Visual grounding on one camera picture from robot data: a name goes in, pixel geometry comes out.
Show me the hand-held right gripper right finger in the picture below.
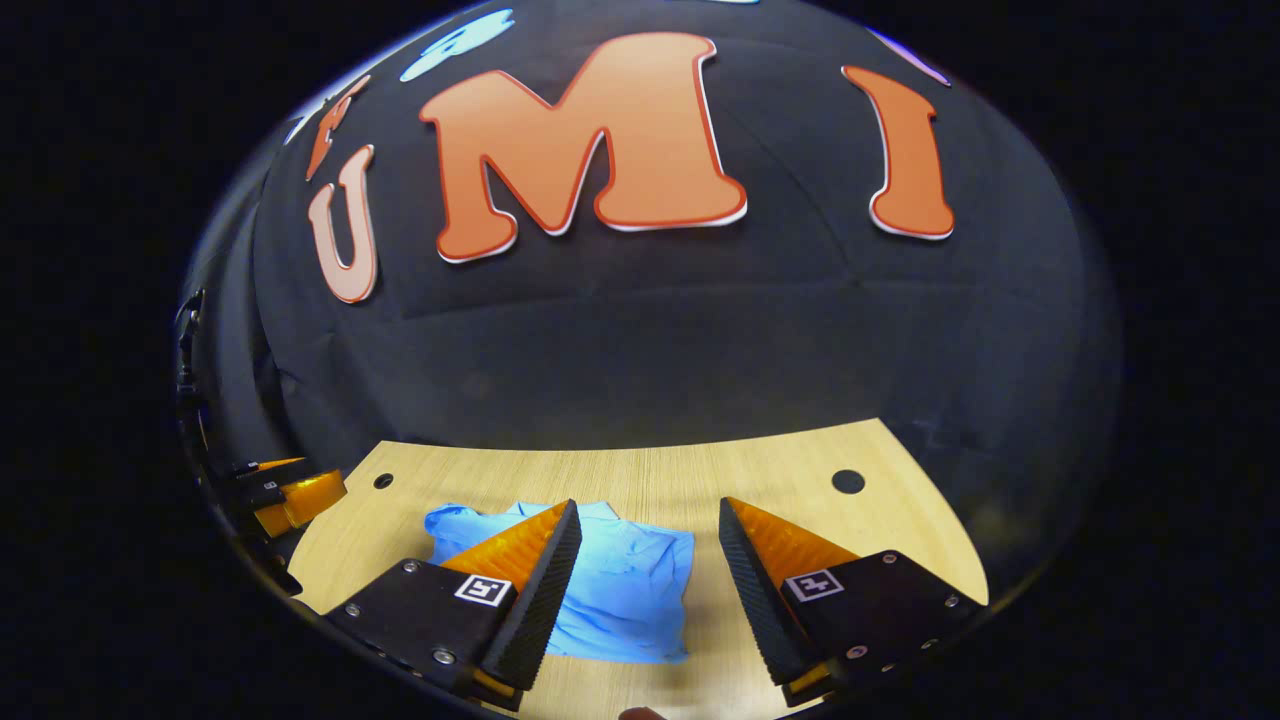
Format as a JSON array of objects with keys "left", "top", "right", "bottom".
[{"left": 718, "top": 496, "right": 991, "bottom": 709}]

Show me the light blue polo T-shirt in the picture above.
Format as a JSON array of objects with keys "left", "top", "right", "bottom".
[{"left": 424, "top": 500, "right": 696, "bottom": 665}]

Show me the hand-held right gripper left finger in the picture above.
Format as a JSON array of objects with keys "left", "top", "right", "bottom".
[{"left": 323, "top": 498, "right": 584, "bottom": 713}]

